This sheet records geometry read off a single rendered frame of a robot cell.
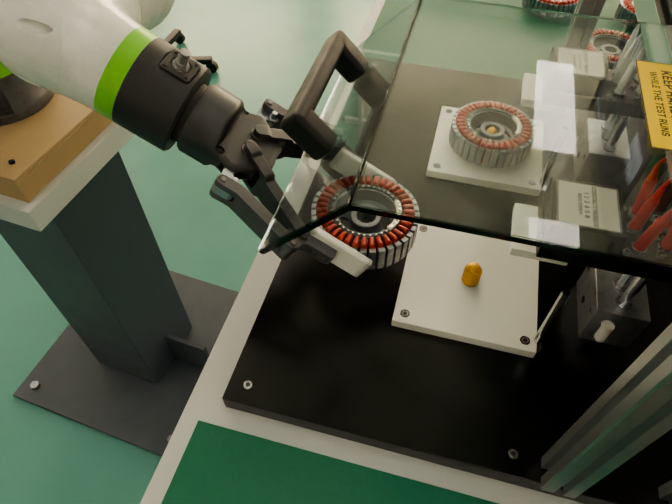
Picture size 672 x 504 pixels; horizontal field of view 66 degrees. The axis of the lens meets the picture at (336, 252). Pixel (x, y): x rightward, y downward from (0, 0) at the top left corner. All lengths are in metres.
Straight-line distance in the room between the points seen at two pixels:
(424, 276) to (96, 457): 1.03
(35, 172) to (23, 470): 0.86
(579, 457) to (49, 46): 0.54
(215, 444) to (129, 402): 0.91
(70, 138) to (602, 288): 0.72
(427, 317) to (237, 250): 1.14
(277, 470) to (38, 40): 0.43
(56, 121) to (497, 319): 0.67
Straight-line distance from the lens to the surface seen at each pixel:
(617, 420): 0.39
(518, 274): 0.62
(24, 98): 0.91
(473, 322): 0.57
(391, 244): 0.52
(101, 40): 0.52
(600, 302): 0.58
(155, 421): 1.40
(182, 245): 1.70
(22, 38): 0.53
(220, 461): 0.54
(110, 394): 1.47
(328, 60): 0.38
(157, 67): 0.51
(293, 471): 0.53
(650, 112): 0.38
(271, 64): 2.45
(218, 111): 0.51
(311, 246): 0.50
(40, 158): 0.82
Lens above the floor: 1.26
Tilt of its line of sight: 51 degrees down
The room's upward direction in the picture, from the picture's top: straight up
